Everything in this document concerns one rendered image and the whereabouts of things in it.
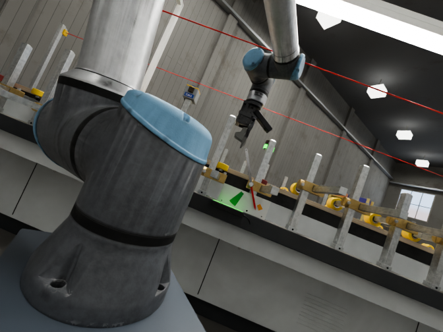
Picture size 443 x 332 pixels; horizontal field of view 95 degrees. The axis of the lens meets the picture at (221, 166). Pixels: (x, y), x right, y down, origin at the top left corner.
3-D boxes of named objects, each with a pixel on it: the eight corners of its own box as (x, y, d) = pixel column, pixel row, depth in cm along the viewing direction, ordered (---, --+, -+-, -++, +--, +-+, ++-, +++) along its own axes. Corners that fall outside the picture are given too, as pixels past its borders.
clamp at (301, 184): (324, 197, 104) (327, 188, 104) (298, 188, 104) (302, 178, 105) (318, 197, 110) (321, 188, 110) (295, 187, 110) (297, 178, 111)
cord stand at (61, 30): (22, 112, 224) (66, 25, 233) (15, 109, 225) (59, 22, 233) (29, 114, 232) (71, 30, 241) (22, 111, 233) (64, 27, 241)
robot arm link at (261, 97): (264, 103, 99) (269, 94, 89) (261, 112, 99) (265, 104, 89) (247, 96, 99) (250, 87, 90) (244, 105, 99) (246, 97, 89)
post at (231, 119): (202, 199, 106) (236, 116, 109) (196, 197, 106) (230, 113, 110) (203, 199, 109) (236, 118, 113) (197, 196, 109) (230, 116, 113)
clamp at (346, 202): (370, 216, 103) (374, 207, 103) (345, 206, 103) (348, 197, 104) (362, 214, 109) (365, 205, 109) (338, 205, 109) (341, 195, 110)
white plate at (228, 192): (264, 220, 103) (271, 201, 104) (217, 201, 105) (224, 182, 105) (264, 220, 104) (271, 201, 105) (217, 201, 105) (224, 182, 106)
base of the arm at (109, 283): (182, 322, 28) (210, 252, 28) (-10, 336, 17) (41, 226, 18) (150, 252, 44) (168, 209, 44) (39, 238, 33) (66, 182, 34)
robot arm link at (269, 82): (255, 63, 93) (260, 77, 102) (245, 87, 92) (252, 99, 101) (274, 64, 89) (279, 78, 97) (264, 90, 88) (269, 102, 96)
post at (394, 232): (384, 284, 101) (413, 194, 105) (378, 282, 101) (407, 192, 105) (379, 281, 104) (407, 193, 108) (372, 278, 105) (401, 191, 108)
